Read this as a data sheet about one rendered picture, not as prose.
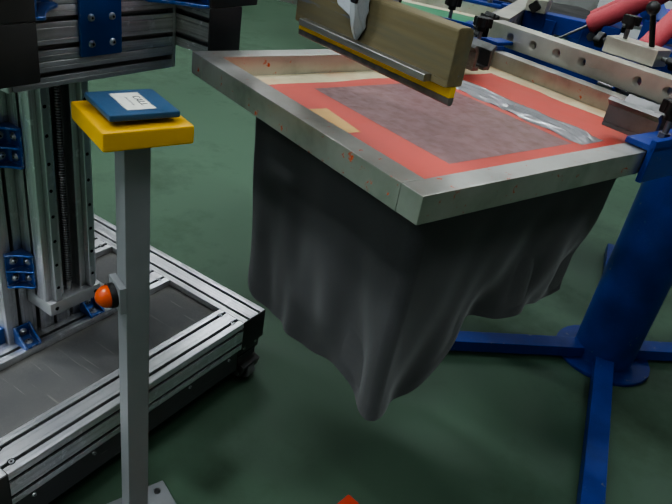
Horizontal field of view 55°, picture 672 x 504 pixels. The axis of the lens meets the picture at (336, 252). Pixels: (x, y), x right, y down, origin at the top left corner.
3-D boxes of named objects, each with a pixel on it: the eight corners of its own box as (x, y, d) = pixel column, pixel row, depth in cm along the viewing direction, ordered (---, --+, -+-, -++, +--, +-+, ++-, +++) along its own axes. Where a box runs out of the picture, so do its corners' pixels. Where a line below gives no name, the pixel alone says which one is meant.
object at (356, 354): (369, 430, 104) (429, 192, 83) (235, 286, 133) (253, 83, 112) (384, 423, 106) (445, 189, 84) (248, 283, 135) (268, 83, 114)
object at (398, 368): (380, 422, 105) (441, 190, 84) (366, 407, 107) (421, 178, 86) (549, 344, 131) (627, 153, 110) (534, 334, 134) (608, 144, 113)
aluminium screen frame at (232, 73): (416, 226, 73) (423, 196, 71) (191, 72, 111) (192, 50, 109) (722, 153, 119) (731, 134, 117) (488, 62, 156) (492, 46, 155)
